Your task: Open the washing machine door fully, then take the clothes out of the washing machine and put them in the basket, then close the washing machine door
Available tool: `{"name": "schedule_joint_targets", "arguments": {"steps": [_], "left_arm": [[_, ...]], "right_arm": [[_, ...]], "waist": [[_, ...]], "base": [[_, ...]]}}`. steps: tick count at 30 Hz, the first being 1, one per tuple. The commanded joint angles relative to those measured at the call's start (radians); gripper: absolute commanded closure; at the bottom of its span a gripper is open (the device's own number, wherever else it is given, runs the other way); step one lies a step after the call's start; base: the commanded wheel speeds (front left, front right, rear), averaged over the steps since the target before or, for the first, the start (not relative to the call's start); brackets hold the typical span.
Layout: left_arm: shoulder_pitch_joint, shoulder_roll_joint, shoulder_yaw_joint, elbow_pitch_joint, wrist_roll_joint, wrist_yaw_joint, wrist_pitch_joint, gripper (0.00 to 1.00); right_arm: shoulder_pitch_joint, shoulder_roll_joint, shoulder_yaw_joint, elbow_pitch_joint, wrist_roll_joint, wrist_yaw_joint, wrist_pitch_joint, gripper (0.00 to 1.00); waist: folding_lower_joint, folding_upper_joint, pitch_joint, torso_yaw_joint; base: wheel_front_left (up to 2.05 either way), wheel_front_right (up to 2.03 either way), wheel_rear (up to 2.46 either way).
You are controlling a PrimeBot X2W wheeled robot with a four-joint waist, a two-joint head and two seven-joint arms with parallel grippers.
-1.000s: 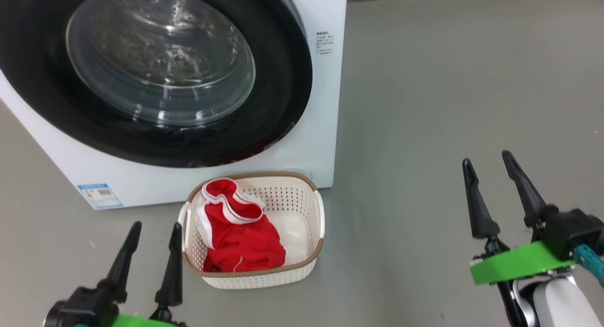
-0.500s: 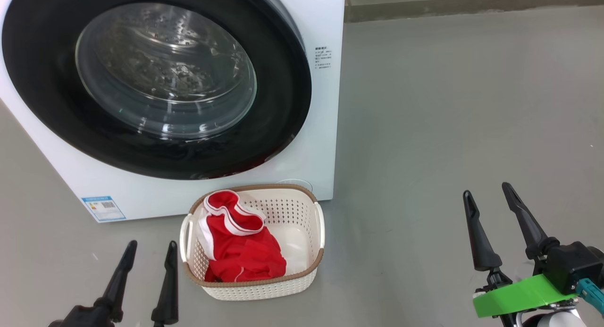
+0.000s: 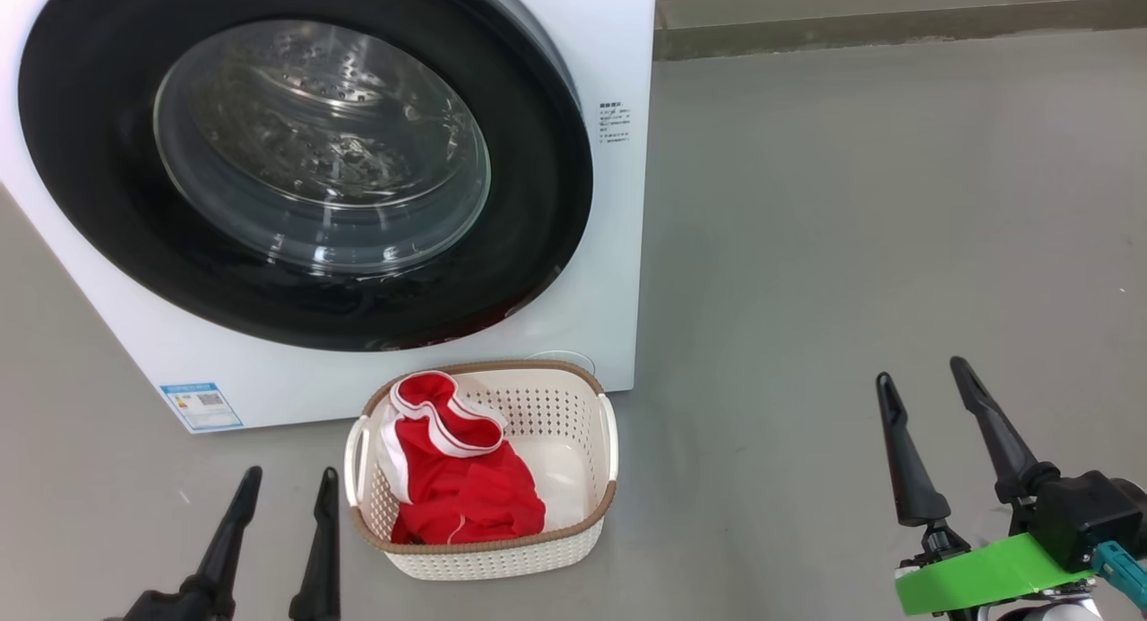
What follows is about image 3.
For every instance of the black round wrist camera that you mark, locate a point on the black round wrist camera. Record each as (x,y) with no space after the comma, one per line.
(1140,500)

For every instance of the white front-load washing machine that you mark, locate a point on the white front-load washing machine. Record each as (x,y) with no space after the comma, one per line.
(609,289)

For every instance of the black-rimmed glass washer door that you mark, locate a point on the black-rimmed glass washer door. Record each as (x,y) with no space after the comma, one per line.
(538,200)

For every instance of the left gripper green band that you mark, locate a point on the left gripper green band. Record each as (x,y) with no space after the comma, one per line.
(170,608)

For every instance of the red garment with white trim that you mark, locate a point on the red garment with white trim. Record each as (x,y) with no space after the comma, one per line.
(466,495)

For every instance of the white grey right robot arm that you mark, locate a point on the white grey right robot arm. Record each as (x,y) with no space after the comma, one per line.
(1048,612)

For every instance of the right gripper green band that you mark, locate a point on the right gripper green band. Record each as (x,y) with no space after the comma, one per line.
(986,576)

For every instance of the cream perforated laundry basket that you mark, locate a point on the cream perforated laundry basket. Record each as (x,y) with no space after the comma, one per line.
(573,406)

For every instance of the blue energy label sticker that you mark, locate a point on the blue energy label sticker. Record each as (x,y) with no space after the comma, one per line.
(202,407)

